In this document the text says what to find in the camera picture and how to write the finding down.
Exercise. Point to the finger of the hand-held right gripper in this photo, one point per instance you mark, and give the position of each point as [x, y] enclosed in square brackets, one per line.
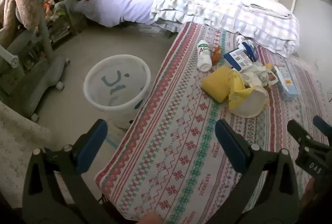
[298, 132]
[321, 124]

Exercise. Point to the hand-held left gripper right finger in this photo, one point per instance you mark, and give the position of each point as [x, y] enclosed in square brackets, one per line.
[228, 143]

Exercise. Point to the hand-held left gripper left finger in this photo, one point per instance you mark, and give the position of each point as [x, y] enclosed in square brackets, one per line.
[93, 141]

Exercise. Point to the white mesh trash basket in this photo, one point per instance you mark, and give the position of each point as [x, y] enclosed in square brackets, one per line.
[103, 99]

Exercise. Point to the white paper bowl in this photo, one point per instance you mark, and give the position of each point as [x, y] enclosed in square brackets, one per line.
[255, 102]

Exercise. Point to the yellow plastic bag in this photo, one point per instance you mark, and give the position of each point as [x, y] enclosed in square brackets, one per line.
[237, 89]

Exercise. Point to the colourful snack wrapper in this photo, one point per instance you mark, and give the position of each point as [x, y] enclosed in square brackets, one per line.
[271, 78]

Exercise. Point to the white tissue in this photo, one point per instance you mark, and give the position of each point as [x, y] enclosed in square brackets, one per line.
[262, 72]
[250, 76]

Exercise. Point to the orange wrapper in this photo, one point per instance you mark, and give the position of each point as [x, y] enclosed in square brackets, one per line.
[216, 54]

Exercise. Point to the red green patterned blanket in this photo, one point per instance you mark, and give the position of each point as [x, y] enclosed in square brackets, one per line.
[181, 135]

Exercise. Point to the light blue box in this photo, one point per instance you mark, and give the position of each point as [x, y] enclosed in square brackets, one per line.
[286, 84]

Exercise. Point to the yellow packet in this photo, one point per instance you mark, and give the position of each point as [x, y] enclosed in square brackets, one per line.
[215, 84]

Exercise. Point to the white floral cloth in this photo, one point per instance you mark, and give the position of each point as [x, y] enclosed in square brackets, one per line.
[18, 151]

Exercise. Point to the grey wheeled chair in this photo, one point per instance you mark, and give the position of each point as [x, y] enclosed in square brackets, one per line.
[39, 78]

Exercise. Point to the blue box white label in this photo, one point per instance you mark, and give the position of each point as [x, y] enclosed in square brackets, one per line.
[237, 58]

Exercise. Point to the white bottle green label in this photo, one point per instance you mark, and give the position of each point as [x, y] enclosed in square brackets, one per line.
[203, 55]

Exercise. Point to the person's knee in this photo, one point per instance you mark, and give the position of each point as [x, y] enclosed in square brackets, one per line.
[153, 218]

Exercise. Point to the white blue plastic packet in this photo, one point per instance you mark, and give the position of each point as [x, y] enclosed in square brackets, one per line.
[242, 40]

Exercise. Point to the low wooden shelf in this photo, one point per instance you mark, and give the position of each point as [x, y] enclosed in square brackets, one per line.
[62, 27]

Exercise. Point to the folded white cloth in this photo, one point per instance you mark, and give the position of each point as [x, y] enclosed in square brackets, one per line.
[269, 11]

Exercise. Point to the checked ruffled duvet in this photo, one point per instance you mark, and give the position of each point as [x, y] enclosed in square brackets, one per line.
[220, 6]

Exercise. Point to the pile of small plush toys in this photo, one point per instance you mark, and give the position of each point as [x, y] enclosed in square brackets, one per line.
[53, 8]

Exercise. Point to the purple bed sheet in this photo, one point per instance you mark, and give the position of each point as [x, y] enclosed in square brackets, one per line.
[124, 3]

